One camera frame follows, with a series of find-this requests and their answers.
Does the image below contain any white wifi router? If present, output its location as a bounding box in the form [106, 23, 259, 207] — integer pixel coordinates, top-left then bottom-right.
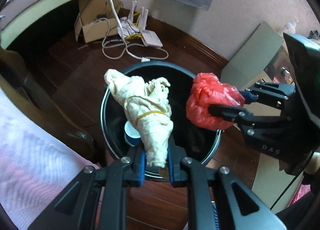
[120, 0, 163, 48]

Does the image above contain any pink floral table cloth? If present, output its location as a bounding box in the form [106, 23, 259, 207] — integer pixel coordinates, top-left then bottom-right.
[0, 91, 92, 229]

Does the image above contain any beige paper wrapper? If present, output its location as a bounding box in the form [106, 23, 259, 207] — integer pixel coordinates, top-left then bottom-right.
[104, 69, 174, 169]

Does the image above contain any grey green board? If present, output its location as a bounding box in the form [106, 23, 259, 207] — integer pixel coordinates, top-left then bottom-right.
[220, 21, 284, 90]

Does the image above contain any black trash bucket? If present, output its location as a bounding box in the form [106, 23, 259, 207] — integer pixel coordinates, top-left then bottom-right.
[100, 61, 225, 182]

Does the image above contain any white plastic bottle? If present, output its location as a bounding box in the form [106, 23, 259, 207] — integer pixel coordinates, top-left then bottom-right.
[279, 18, 299, 35]

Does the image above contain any red plastic bag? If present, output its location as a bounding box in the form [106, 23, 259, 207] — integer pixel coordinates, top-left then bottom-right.
[186, 73, 245, 131]

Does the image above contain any cardboard box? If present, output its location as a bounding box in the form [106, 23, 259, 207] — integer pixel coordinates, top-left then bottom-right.
[74, 0, 118, 43]

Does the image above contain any white paper cup blue base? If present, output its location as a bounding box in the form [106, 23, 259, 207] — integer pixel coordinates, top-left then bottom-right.
[124, 121, 141, 146]

